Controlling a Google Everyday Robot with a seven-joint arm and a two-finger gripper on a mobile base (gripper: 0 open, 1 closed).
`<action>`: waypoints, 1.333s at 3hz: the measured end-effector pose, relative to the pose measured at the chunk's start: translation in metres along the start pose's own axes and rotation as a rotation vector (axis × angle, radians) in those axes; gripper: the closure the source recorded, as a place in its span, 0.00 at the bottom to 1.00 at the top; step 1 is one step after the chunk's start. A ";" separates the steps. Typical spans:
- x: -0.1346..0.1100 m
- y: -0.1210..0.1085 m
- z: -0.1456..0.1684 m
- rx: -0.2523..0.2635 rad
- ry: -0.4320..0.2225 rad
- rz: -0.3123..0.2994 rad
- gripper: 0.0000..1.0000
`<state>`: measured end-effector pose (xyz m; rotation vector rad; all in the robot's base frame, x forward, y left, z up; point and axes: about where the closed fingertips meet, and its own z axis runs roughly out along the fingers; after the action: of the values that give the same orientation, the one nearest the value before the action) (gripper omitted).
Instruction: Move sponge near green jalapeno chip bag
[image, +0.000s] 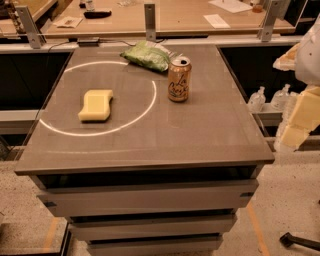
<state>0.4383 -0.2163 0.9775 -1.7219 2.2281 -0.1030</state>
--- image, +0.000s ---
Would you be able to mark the clear sanitizer bottle right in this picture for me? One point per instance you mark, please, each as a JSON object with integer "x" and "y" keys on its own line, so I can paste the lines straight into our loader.
{"x": 280, "y": 98}

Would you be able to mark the black chair base leg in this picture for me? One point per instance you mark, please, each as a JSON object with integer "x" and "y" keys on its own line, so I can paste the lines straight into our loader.
{"x": 288, "y": 240}

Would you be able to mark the metal bracket middle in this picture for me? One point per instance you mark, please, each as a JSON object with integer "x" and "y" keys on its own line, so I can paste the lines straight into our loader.
{"x": 150, "y": 22}

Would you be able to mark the orange LaCroix can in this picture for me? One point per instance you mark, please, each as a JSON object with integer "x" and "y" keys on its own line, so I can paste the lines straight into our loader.
{"x": 179, "y": 73}

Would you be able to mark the green jalapeno chip bag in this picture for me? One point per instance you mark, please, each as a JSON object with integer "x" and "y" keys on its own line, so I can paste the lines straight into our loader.
{"x": 150, "y": 55}

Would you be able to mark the black object on desk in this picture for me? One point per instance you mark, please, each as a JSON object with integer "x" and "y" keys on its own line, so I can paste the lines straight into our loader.
{"x": 97, "y": 14}

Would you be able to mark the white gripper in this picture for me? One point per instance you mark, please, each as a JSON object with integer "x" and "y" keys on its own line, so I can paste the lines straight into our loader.
{"x": 309, "y": 60}

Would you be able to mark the wooden desk behind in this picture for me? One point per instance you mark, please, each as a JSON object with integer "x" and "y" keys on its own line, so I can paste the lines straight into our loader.
{"x": 173, "y": 17}

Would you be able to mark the metal bracket right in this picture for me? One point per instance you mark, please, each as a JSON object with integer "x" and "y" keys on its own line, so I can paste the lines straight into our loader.
{"x": 271, "y": 14}

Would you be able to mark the white paper sheet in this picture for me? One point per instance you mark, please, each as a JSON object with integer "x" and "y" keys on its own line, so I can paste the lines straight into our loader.
{"x": 216, "y": 21}

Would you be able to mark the metal bracket left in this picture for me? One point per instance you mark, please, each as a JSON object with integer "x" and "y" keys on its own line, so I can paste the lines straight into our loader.
{"x": 35, "y": 38}

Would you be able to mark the yellow sponge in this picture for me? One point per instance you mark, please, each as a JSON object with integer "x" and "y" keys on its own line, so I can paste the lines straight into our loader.
{"x": 96, "y": 105}

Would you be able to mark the grey drawer cabinet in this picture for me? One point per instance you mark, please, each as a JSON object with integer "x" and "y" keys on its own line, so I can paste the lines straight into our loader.
{"x": 157, "y": 176}

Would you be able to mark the clear sanitizer bottle left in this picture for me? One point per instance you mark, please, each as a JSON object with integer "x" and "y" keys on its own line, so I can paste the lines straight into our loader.
{"x": 257, "y": 100}

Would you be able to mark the large white paper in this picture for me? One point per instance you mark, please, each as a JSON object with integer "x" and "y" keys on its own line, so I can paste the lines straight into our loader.
{"x": 232, "y": 6}

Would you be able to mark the clear sanitizer bottle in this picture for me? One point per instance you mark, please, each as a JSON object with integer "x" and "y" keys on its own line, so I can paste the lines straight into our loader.
{"x": 280, "y": 98}
{"x": 257, "y": 100}

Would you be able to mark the metal bracket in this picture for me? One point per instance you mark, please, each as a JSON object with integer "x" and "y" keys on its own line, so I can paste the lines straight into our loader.
{"x": 150, "y": 22}
{"x": 271, "y": 14}
{"x": 35, "y": 38}

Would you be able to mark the paper note on desk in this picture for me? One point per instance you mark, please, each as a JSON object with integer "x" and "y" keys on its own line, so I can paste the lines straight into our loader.
{"x": 68, "y": 22}

